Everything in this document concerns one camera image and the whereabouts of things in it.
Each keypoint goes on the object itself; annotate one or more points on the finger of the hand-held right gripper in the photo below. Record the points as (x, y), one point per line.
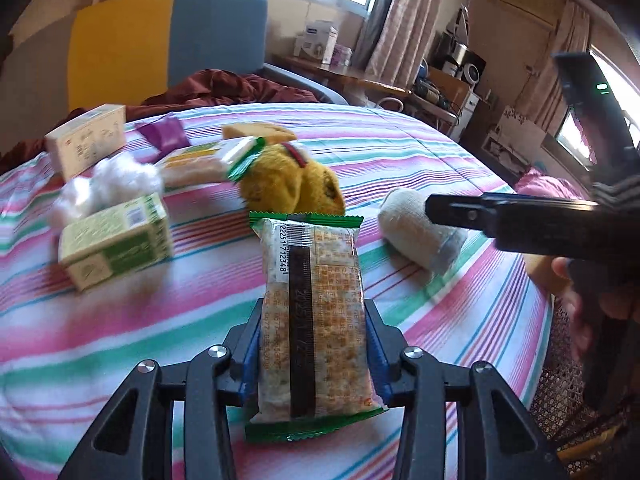
(460, 215)

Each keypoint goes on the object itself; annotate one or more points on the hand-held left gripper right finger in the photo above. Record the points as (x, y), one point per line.
(376, 355)

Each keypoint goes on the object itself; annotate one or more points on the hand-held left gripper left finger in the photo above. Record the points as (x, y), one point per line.
(250, 355)

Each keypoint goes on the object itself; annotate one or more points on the white sock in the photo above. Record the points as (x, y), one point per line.
(410, 235)

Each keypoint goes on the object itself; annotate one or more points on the green-edged cracker packet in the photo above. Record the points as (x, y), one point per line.
(320, 310)

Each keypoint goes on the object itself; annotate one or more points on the yellow-print cracker packet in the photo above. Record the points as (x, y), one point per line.
(200, 162)

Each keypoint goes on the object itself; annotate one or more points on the person's right hand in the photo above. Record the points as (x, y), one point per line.
(580, 330)

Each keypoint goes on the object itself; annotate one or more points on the pink cloth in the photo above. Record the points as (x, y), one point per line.
(545, 185)

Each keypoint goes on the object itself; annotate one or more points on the white floral cabinet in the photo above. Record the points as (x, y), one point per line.
(515, 135)

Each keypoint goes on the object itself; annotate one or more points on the white metal chair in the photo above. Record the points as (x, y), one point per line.
(425, 110)

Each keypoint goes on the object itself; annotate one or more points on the silver kettle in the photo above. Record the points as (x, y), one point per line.
(459, 57)

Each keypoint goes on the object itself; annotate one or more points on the rattan chair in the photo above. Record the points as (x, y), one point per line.
(555, 395)

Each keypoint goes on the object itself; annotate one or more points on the green cardboard box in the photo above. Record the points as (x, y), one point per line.
(115, 240)

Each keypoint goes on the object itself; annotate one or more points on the yellow plush toy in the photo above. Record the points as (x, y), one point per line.
(280, 180)

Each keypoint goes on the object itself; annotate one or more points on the wooden desk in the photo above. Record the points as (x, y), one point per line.
(345, 79)

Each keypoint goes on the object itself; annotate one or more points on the small purple box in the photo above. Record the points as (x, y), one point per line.
(343, 55)

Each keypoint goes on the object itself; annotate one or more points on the white cotton wad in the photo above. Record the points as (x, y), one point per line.
(125, 175)

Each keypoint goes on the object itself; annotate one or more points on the white carton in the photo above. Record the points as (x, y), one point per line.
(315, 40)

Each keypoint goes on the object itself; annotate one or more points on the purple snack packet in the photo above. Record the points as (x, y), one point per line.
(162, 132)

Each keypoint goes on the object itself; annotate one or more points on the dark red blanket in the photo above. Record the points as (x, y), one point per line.
(225, 87)

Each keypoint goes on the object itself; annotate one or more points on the cream cardboard box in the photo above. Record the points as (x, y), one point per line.
(85, 140)

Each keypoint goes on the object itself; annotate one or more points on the grey yellow blue headboard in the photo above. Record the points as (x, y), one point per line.
(210, 35)

